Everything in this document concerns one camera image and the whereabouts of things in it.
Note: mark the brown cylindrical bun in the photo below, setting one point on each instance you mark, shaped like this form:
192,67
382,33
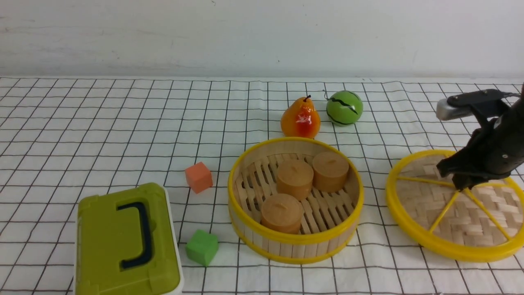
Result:
283,213
330,171
294,177

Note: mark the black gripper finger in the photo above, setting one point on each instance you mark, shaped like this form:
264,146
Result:
454,166

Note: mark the green foam cube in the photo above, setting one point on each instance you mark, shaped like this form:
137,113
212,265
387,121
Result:
202,247

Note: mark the yellow woven bamboo steamer lid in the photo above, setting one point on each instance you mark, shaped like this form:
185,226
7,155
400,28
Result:
478,225

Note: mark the brown cylindrical bun rear left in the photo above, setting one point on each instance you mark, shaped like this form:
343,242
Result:
294,177

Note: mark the orange foam cube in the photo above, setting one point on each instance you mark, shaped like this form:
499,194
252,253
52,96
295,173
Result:
198,177

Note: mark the green toy watermelon ball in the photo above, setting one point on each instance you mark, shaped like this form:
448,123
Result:
344,108

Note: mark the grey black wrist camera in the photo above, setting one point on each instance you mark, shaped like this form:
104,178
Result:
483,104

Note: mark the white black grid tablecloth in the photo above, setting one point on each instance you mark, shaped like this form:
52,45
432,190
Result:
64,139

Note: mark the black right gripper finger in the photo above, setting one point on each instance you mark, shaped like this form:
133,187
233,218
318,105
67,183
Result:
463,179

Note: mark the brown cylindrical bun rear right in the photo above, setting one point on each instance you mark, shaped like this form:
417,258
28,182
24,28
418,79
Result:
330,171

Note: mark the brown cylindrical bun front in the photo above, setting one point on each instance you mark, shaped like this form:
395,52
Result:
283,213

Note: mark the yellow bamboo steamer basket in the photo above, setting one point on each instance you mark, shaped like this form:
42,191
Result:
329,220

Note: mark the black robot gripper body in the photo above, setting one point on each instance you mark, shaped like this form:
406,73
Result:
498,147

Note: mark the orange toy pear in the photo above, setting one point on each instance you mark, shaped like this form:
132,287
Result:
301,119

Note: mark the green lidded box, dark handle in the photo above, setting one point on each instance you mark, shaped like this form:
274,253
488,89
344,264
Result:
126,244

